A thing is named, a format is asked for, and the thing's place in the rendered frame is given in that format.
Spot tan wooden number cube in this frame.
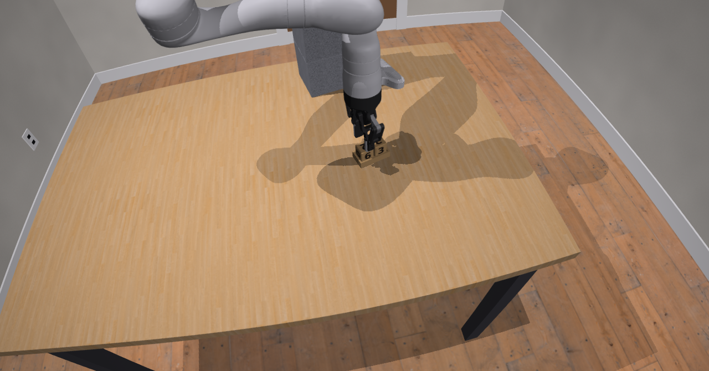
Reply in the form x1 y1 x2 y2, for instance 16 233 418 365
373 138 387 156
355 142 373 162

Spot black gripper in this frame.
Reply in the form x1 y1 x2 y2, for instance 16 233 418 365
343 89 384 152

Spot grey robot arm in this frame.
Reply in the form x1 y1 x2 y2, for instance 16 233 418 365
136 0 405 99

